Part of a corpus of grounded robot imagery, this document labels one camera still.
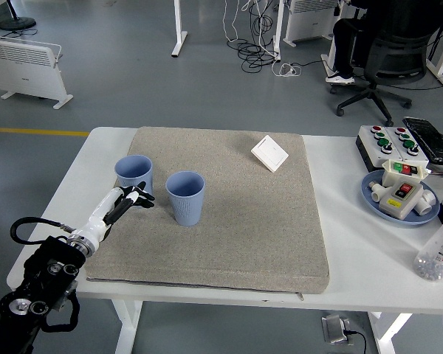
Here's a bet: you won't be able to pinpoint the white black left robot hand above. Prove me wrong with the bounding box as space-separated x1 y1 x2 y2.
70 180 156 246

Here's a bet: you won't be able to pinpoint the blue ribbed plastic cup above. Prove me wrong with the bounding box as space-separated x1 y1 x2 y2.
165 170 206 227
114 154 154 198

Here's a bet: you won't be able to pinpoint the white push-button control box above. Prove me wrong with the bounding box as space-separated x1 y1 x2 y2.
387 127 430 170
356 125 398 173

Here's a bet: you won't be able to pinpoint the grey-brown fabric mat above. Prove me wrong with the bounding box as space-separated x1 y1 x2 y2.
84 126 332 302

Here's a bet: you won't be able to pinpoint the white panel heater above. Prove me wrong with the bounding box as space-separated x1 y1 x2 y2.
283 0 340 47
0 35 74 110

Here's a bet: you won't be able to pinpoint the white desk leg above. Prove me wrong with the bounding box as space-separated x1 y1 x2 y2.
271 0 285 62
171 0 188 58

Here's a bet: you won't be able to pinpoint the black fan stand base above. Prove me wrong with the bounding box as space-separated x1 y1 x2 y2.
0 0 37 31

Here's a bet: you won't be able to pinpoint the white table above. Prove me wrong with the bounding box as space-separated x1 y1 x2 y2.
6 126 443 354

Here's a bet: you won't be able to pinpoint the grey foot pedal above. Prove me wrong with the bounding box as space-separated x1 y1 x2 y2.
320 313 355 347

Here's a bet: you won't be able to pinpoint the blue plate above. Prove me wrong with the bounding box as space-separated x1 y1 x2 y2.
360 170 441 226

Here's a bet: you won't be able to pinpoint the white pipe fitting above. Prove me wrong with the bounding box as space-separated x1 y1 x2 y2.
414 189 439 217
368 181 388 204

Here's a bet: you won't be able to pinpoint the person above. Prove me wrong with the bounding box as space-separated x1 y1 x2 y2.
324 0 443 85

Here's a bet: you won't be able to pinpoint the black office chair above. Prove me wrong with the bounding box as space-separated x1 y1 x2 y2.
330 27 435 128

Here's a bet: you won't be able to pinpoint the clear bottle with red cap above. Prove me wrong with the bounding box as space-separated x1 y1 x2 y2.
413 214 443 282

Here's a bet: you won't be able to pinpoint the white wall switch plate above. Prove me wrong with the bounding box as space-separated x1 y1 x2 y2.
250 134 290 173

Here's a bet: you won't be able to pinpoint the black floor cables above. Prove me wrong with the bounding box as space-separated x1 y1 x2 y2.
238 0 281 73

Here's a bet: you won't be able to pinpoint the white charger cord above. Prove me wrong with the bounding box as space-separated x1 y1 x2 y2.
258 32 303 78

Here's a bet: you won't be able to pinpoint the black pedal cable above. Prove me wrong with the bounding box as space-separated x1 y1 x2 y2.
348 330 368 354

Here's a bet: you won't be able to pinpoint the white green-red button switch box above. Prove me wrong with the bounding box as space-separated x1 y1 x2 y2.
381 159 428 189

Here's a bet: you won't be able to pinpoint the grey red rocker switch box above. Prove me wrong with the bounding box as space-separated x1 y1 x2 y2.
378 180 425 221

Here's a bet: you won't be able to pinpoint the white desk frame with cables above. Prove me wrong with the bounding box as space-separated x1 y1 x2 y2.
426 0 443 93

